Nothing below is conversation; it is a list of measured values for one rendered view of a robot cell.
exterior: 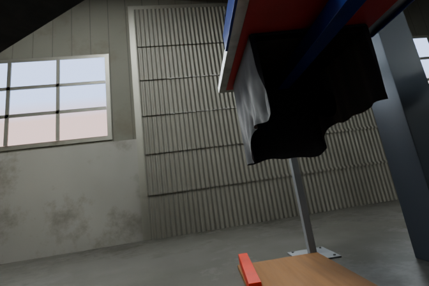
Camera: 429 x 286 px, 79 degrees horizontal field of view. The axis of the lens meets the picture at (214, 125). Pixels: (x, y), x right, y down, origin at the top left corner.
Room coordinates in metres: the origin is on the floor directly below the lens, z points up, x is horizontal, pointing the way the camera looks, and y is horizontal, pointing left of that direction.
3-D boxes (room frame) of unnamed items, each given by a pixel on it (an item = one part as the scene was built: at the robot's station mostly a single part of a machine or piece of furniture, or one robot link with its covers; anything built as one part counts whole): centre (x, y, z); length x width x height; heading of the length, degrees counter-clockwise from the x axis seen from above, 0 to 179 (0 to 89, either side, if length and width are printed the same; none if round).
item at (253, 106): (1.06, -0.16, 0.74); 0.46 x 0.04 x 0.42; 5
